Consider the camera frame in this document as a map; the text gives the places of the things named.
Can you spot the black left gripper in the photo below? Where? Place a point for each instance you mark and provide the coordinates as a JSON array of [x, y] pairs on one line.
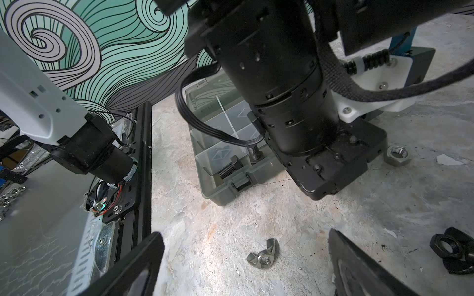
[[323, 155]]

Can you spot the black nut pair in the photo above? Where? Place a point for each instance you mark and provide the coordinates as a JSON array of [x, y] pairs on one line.
[[456, 249]]

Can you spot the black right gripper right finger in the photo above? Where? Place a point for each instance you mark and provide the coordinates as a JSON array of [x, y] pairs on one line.
[[357, 274]]

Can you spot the green plastic organizer box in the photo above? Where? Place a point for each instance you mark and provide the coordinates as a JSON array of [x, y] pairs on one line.
[[217, 103]]

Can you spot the silver wing nut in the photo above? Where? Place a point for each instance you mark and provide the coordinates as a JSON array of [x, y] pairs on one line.
[[265, 258]]

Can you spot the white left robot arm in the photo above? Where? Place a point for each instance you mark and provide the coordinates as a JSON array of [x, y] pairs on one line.
[[276, 53]]

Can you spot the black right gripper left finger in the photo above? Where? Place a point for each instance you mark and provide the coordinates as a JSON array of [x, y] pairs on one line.
[[136, 274]]

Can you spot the silver hex nut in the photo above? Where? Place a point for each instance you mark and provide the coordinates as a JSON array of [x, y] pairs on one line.
[[397, 156]]

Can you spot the white slotted cable duct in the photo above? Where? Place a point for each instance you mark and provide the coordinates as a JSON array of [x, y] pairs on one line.
[[83, 266]]

